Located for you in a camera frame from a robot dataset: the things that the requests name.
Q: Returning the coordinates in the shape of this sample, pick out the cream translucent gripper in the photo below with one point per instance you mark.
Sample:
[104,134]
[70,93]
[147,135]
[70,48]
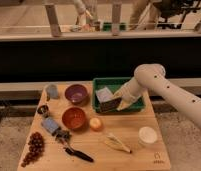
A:
[127,96]

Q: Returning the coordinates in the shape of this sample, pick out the black rectangular eraser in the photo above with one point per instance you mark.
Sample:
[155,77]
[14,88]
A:
[110,105]

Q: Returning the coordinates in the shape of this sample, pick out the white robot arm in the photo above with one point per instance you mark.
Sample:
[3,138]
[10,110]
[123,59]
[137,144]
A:
[152,77]

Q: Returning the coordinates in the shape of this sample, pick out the orange round fruit toy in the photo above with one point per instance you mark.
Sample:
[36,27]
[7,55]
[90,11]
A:
[95,124]

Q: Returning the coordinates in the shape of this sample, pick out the purple bowl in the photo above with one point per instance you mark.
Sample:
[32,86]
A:
[76,93]

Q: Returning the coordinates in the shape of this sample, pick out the orange bowl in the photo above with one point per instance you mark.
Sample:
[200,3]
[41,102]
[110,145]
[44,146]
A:
[74,118]

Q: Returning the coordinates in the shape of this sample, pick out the light blue cup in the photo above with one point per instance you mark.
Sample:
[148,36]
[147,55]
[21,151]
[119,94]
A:
[52,91]

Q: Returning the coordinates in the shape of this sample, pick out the grey crumpled small object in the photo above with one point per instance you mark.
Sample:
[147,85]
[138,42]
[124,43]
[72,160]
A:
[63,136]

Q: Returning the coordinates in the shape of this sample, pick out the blue rectangular sponge block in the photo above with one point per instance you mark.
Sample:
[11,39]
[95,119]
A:
[50,125]

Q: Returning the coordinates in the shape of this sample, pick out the black office chair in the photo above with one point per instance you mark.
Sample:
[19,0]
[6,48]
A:
[170,8]

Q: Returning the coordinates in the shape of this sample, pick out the small dark metal cup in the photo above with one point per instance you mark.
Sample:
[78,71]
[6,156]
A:
[43,110]

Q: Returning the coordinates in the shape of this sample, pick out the dark grape bunch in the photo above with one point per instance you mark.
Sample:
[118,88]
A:
[36,149]

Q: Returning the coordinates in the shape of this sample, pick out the black handled spatula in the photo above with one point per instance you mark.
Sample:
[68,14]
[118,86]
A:
[78,154]

